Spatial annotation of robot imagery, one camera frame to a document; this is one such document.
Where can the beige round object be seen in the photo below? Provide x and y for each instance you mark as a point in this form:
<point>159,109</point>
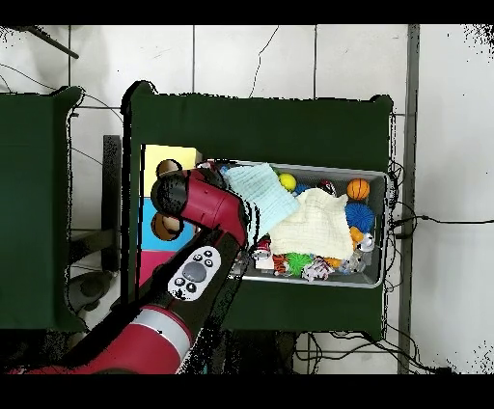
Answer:
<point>167,225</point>

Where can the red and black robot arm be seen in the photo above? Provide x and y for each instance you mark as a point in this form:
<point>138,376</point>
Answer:
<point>216,204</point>

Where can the shallow clear mesh bin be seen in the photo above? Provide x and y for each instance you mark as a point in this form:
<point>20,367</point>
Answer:
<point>376,266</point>

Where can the light blue waffle cloth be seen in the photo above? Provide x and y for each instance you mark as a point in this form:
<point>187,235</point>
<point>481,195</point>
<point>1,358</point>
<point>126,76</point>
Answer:
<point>266,193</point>

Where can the yellow ball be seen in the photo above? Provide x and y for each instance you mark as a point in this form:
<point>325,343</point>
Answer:
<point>287,182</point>

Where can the red and white toy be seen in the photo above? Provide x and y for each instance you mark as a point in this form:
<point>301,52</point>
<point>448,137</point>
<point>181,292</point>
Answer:
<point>262,253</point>

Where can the orange striped tiger toy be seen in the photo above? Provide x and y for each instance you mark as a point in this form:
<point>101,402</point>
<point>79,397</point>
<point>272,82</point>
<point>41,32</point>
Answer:
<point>279,265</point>

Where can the cream waffle cloth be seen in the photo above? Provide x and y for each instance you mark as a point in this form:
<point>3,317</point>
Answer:
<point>316,224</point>

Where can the dark green table cloth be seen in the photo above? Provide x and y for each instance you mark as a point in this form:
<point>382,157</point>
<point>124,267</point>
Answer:
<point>255,131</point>

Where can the green spiky ball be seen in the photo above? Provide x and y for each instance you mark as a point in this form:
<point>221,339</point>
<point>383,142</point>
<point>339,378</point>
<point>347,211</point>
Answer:
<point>297,265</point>

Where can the orange basketball toy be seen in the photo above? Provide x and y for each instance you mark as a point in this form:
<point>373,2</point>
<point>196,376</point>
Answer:
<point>357,189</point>

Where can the orange plastic toy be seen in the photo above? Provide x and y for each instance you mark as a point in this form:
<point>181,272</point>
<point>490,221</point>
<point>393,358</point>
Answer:
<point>355,234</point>

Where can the blue spiky ball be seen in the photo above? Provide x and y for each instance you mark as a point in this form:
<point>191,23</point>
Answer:
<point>360,218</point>

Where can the black flat panel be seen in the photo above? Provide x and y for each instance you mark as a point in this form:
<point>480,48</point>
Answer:
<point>113,177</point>

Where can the green cloth side table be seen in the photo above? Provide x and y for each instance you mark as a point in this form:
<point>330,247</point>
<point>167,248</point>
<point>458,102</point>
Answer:
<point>35,208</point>

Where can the dark thin rod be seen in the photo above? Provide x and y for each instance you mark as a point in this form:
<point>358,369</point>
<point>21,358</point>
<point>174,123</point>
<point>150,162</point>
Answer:
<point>50,42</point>

